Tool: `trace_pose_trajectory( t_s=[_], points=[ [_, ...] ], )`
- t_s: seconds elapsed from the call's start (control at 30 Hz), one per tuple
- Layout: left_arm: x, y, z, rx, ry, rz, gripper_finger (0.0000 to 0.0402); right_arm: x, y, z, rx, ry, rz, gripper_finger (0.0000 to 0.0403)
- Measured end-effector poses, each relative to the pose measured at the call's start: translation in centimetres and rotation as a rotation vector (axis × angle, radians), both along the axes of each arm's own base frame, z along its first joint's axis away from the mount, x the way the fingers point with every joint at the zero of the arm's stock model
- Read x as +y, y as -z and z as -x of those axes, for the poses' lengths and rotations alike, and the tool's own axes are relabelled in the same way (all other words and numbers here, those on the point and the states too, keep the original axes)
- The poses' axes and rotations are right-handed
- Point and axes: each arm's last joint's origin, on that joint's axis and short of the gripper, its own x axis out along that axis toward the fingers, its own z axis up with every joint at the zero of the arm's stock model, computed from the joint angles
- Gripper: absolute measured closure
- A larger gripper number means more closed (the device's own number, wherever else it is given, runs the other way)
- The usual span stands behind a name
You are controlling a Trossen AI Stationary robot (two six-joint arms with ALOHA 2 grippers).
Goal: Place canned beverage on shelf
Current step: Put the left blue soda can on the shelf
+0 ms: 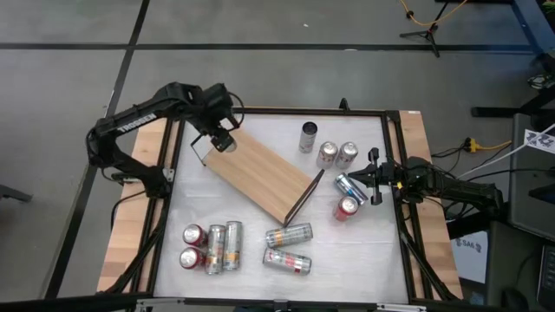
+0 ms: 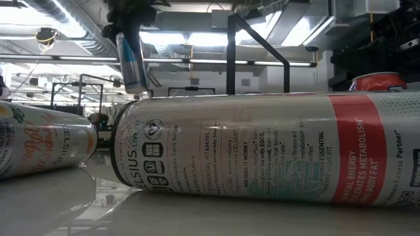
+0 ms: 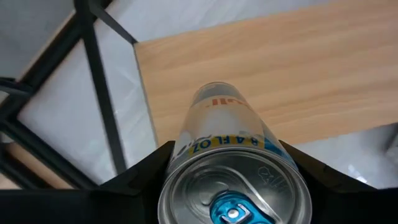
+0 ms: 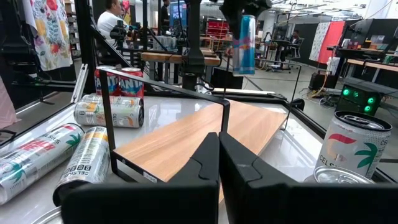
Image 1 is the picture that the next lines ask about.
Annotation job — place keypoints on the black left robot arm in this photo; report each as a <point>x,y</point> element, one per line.
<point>130,121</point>

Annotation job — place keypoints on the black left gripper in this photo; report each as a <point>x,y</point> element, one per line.
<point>214,104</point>

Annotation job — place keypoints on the silver Diet Coke can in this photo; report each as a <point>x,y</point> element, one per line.
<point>327,155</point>
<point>347,154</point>

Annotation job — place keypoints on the red Fanta soda can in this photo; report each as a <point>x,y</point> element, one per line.
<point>191,258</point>
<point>193,235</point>
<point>345,208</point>

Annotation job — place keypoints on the black tripod stand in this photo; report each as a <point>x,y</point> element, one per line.
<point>429,37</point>

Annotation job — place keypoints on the black desk foot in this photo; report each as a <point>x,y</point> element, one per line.
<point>498,112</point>

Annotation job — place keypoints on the grey cabinet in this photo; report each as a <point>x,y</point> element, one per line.
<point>531,195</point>

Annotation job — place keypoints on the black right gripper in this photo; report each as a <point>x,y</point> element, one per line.
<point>383,175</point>

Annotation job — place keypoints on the white SA6 paper sign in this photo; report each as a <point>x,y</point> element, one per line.
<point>470,255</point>

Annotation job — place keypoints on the black stand foot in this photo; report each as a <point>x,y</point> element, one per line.
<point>15,193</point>

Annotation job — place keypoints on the white orange Celsius can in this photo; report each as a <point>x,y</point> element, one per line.
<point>215,249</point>
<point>289,235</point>
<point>233,245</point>

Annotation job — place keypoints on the blue metal desk frame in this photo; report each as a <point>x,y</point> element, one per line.
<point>529,26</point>

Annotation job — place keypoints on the black aluminium table frame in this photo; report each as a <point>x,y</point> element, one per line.
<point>303,111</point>

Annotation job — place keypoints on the black rig crossbar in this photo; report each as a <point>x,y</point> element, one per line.
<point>65,303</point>

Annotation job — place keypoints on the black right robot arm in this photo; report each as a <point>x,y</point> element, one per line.
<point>455,190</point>

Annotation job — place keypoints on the white marker paper sheet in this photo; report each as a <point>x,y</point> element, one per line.
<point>539,141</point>

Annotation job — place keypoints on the white glossy table mat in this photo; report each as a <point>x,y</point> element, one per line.
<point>347,260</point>

